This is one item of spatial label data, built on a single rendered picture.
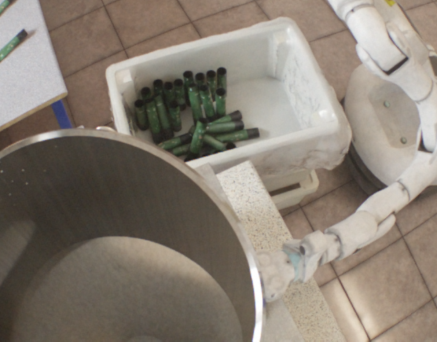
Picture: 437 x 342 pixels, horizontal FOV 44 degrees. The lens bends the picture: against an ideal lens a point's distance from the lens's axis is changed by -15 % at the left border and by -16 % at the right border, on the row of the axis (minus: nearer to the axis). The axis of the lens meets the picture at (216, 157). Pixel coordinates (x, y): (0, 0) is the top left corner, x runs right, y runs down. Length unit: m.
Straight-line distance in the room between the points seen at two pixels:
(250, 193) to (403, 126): 0.89
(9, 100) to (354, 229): 1.13
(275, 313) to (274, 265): 0.15
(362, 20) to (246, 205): 0.63
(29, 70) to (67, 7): 1.19
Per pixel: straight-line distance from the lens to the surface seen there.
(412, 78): 1.26
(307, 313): 1.49
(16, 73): 1.89
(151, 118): 1.91
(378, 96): 2.30
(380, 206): 1.24
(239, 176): 1.59
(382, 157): 2.14
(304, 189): 2.15
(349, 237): 1.17
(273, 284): 1.09
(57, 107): 1.92
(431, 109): 1.33
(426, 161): 1.33
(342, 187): 2.43
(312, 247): 1.06
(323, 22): 2.87
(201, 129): 1.85
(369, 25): 1.18
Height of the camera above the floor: 2.21
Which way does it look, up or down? 64 degrees down
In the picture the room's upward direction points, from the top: 2 degrees counter-clockwise
